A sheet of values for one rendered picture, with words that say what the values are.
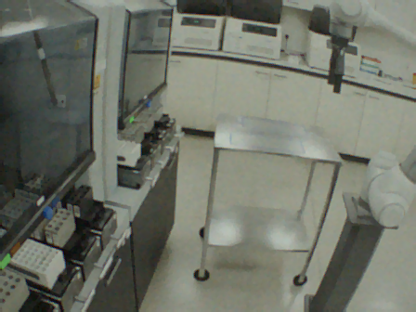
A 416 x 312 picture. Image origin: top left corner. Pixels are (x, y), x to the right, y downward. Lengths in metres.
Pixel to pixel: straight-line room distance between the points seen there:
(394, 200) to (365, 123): 2.61
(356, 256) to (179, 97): 2.63
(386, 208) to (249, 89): 2.58
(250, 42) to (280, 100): 0.65
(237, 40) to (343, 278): 2.52
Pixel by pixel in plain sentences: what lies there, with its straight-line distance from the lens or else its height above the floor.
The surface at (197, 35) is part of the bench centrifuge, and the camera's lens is 3.62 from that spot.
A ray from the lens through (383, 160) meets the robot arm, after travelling 1.50.
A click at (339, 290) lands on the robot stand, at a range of 1.83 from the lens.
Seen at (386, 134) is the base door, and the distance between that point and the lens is 3.99.
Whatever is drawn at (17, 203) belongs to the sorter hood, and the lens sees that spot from 0.78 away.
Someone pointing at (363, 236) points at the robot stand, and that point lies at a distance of 1.63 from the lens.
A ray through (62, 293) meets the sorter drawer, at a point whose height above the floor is 0.81.
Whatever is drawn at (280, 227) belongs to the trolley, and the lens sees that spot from 2.14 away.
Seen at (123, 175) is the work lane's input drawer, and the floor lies 0.78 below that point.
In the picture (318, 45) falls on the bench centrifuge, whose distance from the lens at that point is 3.62.
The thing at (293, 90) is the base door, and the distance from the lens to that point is 3.65.
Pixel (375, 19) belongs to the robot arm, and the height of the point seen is 1.51.
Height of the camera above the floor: 1.46
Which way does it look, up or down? 25 degrees down
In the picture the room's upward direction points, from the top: 6 degrees clockwise
